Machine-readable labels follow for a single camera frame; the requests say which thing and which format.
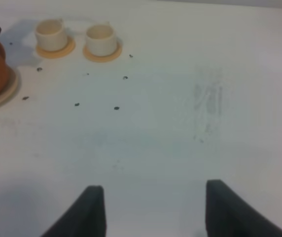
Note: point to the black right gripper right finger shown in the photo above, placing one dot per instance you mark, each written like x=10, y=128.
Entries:
x=228, y=215

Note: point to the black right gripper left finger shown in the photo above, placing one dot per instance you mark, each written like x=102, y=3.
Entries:
x=85, y=218

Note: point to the beige round teapot saucer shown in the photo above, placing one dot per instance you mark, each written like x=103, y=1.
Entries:
x=11, y=88

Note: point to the left white teacup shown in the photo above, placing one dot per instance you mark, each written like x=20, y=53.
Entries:
x=51, y=35

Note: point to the white teacup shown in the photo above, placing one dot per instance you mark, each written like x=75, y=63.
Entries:
x=51, y=35
x=101, y=39

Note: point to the left orange coaster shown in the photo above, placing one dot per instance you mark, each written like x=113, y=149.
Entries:
x=57, y=54

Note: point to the orange coaster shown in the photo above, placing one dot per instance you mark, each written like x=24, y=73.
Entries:
x=57, y=54
x=102, y=59

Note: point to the right white teacup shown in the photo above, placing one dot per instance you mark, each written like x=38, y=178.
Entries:
x=101, y=39

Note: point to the right orange coaster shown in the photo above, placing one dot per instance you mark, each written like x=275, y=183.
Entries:
x=102, y=59

